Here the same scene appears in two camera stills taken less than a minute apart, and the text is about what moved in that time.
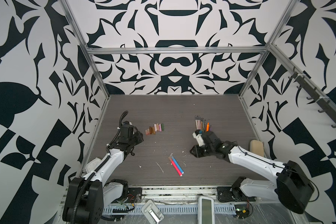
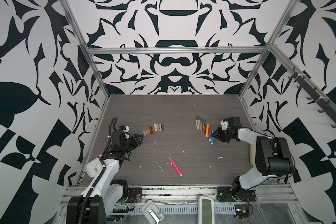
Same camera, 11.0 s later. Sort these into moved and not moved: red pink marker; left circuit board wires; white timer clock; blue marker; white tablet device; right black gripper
Moved: right black gripper; blue marker
Not moved: white timer clock; white tablet device; red pink marker; left circuit board wires
